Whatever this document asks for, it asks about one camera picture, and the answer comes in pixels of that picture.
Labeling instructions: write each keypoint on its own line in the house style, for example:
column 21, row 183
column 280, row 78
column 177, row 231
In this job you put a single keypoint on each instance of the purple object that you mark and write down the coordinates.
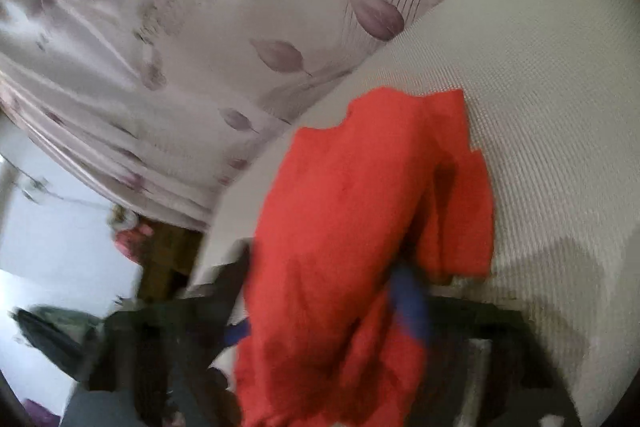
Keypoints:
column 42, row 414

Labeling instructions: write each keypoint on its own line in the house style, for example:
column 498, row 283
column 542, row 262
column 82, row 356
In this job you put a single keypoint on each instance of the brown wooden furniture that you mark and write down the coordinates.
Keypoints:
column 162, row 257

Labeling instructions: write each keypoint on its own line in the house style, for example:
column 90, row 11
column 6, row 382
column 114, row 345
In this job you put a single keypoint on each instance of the dark green object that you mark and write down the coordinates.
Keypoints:
column 55, row 332

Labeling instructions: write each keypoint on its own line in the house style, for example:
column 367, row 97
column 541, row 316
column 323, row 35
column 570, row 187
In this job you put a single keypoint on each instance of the floral print curtain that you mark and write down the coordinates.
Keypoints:
column 225, row 32

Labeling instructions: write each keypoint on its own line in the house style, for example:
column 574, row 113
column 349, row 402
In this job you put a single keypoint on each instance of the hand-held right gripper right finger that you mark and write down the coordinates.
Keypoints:
column 412, row 307

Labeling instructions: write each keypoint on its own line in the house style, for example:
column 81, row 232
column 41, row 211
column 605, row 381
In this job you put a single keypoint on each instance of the white wall fixture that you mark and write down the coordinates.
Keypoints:
column 35, row 189

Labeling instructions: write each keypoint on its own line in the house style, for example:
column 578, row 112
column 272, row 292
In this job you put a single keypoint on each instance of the pink object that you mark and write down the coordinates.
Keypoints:
column 127, row 244

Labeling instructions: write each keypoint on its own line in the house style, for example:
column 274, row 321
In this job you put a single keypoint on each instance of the red garment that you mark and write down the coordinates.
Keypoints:
column 340, row 207

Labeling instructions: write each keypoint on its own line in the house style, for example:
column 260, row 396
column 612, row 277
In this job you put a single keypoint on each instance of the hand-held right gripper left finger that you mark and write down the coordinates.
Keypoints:
column 165, row 347

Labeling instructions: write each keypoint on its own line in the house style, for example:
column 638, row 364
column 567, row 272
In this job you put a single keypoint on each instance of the beige textured bed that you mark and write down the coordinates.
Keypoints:
column 550, row 107

